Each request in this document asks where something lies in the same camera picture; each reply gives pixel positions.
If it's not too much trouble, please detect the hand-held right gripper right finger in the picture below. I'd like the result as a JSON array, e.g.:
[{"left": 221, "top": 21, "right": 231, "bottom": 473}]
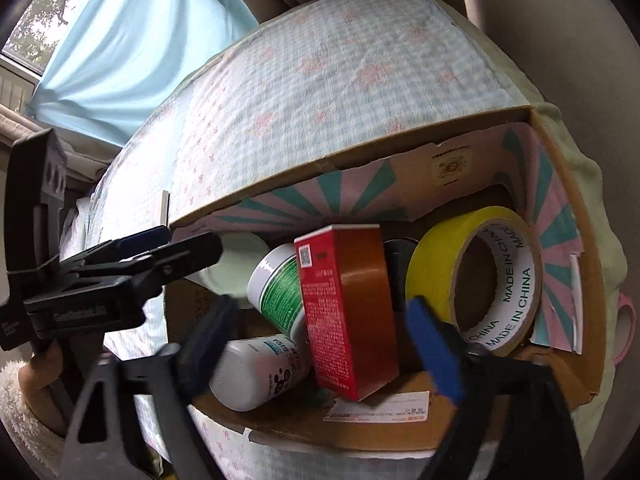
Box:
[{"left": 404, "top": 296, "right": 586, "bottom": 480}]

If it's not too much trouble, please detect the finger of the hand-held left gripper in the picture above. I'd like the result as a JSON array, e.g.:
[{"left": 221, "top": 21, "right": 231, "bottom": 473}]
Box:
[
  {"left": 135, "top": 231, "right": 223, "bottom": 301},
  {"left": 82, "top": 225, "right": 171, "bottom": 266}
]

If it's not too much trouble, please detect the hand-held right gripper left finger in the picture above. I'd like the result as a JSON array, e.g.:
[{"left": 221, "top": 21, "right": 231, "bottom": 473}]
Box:
[{"left": 59, "top": 295, "right": 242, "bottom": 480}]

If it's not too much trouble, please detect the white earbuds case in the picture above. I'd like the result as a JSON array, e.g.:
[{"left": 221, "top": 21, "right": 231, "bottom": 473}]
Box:
[{"left": 200, "top": 232, "right": 271, "bottom": 308}]

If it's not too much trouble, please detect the white plastic bottle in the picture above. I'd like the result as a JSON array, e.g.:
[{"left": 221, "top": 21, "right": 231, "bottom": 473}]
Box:
[{"left": 209, "top": 332, "right": 316, "bottom": 412}]

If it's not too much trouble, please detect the green and white jar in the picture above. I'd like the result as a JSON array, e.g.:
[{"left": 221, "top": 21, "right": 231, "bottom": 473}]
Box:
[{"left": 247, "top": 243, "right": 308, "bottom": 343}]

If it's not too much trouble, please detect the small black jar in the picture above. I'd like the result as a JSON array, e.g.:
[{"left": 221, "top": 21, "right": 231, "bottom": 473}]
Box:
[{"left": 382, "top": 237, "right": 421, "bottom": 311}]

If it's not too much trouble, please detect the small red box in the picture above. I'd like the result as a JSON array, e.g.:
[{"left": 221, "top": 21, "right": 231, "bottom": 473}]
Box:
[{"left": 294, "top": 225, "right": 401, "bottom": 402}]

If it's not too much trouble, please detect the yellow tape roll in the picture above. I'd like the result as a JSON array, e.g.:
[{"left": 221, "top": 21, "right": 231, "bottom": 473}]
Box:
[{"left": 405, "top": 206, "right": 543, "bottom": 356}]

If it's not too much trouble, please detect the printed cardboard box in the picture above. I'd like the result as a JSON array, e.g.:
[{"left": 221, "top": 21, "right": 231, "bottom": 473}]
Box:
[{"left": 165, "top": 105, "right": 608, "bottom": 456}]

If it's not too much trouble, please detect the person's left forearm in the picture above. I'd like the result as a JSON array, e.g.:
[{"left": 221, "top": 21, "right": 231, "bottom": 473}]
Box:
[{"left": 0, "top": 360, "right": 68, "bottom": 480}]

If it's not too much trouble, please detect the person's left hand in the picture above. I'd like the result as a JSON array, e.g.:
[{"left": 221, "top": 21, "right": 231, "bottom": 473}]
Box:
[{"left": 20, "top": 345, "right": 68, "bottom": 403}]

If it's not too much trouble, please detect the light blue cloth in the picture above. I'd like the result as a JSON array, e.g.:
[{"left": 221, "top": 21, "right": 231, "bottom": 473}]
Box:
[{"left": 25, "top": 0, "right": 261, "bottom": 148}]

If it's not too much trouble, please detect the window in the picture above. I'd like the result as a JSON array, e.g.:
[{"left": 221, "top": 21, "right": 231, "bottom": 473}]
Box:
[{"left": 0, "top": 0, "right": 103, "bottom": 73}]

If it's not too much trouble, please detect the pink ring object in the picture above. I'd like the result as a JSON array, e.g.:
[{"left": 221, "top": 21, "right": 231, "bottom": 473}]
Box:
[{"left": 612, "top": 295, "right": 638, "bottom": 363}]

